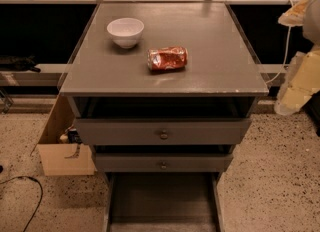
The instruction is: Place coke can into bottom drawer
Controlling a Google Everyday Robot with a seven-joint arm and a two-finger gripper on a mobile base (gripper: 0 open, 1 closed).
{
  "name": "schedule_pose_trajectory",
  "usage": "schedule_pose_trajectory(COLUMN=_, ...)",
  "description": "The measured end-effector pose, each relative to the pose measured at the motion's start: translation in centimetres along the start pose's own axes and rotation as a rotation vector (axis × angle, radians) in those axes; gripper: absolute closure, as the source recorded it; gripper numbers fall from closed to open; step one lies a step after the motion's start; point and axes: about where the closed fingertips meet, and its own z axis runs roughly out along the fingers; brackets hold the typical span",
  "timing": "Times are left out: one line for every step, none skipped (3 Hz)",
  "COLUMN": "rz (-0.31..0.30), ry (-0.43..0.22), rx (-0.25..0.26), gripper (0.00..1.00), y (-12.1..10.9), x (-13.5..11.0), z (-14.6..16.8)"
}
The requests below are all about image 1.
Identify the black floor cable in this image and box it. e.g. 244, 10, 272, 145
0, 175, 44, 232

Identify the grey drawer cabinet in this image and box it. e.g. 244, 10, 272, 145
59, 1, 270, 232

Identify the grey top drawer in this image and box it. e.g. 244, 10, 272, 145
74, 119, 251, 146

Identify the open grey bottom drawer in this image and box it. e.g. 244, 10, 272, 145
103, 173, 225, 232

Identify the white ceramic bowl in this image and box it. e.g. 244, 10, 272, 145
107, 18, 144, 49

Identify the grey middle drawer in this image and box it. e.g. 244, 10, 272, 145
95, 153, 233, 173

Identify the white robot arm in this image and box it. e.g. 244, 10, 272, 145
274, 0, 320, 116

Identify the wooden side box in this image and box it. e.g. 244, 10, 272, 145
37, 96, 96, 176

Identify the white hanging cable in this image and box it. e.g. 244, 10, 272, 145
265, 0, 296, 85

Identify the crushed red coke can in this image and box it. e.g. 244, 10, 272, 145
147, 46, 188, 71

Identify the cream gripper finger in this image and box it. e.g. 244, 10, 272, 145
274, 50, 320, 116
278, 0, 309, 27

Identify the black object on shelf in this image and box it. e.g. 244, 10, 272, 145
0, 56, 41, 73

